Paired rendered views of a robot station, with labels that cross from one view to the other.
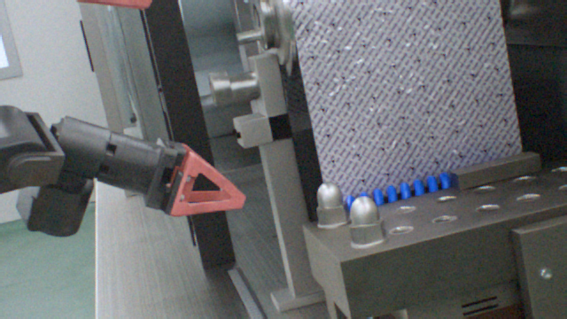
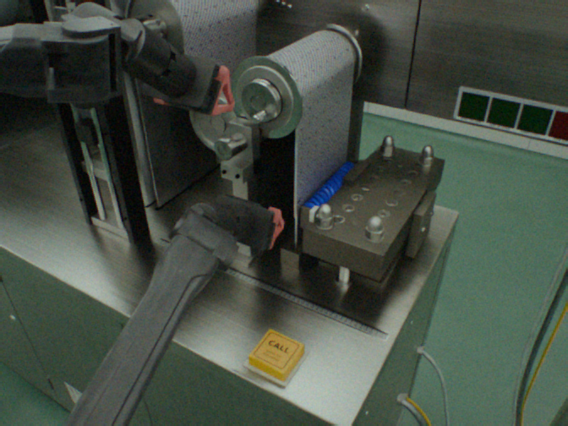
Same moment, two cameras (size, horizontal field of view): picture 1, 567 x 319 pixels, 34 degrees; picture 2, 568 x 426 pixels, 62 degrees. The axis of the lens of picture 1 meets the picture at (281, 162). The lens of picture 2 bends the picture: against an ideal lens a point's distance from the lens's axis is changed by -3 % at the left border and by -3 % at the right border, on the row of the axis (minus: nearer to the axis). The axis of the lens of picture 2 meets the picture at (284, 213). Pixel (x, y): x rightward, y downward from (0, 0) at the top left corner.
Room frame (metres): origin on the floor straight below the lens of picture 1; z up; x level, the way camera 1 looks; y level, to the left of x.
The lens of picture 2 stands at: (0.54, 0.57, 1.57)
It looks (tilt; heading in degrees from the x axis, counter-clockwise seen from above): 35 degrees down; 310
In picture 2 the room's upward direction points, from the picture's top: straight up
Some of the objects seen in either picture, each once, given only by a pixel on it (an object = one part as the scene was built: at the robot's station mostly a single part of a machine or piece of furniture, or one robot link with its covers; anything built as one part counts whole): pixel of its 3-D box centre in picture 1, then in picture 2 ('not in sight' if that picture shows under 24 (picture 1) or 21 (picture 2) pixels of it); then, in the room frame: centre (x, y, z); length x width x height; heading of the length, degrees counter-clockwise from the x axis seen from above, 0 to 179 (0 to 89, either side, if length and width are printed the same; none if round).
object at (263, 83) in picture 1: (272, 183); (242, 198); (1.10, 0.02, 1.05); 0.06 x 0.05 x 0.31; 99
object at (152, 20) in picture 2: not in sight; (144, 33); (1.32, 0.03, 1.33); 0.06 x 0.06 x 0.06; 9
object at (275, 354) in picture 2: not in sight; (276, 354); (0.88, 0.18, 0.91); 0.07 x 0.07 x 0.02; 9
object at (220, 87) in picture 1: (220, 88); (226, 148); (1.10, 0.05, 1.18); 0.04 x 0.02 x 0.04; 9
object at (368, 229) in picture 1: (366, 219); (374, 226); (0.85, -0.07, 1.05); 0.04 x 0.04 x 0.04
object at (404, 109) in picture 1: (415, 119); (324, 151); (1.03, -0.16, 1.11); 0.23 x 0.01 x 0.18; 99
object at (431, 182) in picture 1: (436, 190); (331, 187); (1.01, -0.16, 1.03); 0.21 x 0.04 x 0.03; 99
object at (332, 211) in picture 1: (330, 203); (324, 214); (0.94, -0.04, 1.05); 0.04 x 0.04 x 0.04
